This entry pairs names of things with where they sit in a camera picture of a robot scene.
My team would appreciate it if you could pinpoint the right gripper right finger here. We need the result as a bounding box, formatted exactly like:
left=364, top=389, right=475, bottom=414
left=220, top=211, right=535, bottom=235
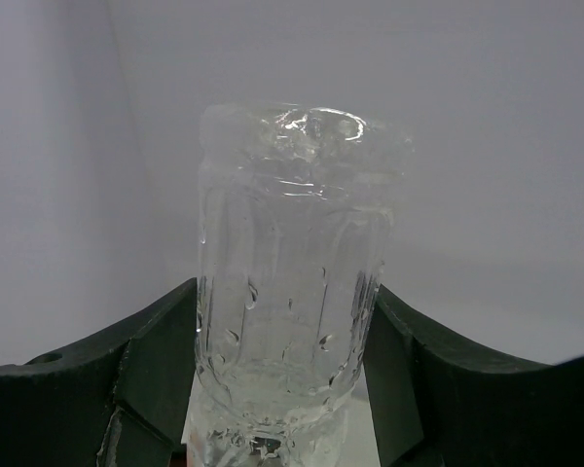
left=364, top=288, right=584, bottom=466

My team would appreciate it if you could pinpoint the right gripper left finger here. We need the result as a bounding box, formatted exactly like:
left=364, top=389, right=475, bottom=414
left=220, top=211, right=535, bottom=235
left=0, top=279, right=197, bottom=466

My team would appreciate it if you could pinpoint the clear unlabelled plastic bottle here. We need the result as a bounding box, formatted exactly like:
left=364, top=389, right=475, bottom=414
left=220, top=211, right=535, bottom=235
left=187, top=104, right=412, bottom=466

